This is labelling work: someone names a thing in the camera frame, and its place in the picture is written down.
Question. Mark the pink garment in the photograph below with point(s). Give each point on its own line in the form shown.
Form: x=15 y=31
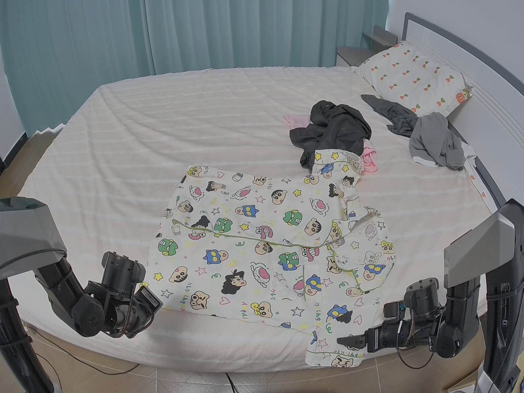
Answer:
x=370 y=158

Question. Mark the bed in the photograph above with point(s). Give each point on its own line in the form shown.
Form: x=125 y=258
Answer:
x=163 y=137

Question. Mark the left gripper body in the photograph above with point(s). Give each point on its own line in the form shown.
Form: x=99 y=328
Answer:
x=141 y=309

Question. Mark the black garment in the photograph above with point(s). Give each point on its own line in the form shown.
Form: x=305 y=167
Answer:
x=335 y=129

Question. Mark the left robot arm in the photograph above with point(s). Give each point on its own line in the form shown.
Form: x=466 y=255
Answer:
x=24 y=235

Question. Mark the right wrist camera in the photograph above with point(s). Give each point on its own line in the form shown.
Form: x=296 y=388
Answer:
x=394 y=310

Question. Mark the blue-green curtain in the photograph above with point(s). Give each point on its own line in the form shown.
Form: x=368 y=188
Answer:
x=204 y=23

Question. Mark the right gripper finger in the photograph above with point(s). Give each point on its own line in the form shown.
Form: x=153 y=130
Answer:
x=356 y=342

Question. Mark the white printed pillow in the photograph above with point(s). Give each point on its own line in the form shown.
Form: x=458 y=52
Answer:
x=413 y=76

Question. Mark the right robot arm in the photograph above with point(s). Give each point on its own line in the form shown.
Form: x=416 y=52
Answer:
x=499 y=281

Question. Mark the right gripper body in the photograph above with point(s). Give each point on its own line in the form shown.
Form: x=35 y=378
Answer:
x=393 y=336

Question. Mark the grey bedside table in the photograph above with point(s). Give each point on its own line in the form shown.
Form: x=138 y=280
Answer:
x=354 y=53

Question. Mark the white printed pyjama top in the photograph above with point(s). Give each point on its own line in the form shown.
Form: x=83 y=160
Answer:
x=254 y=260

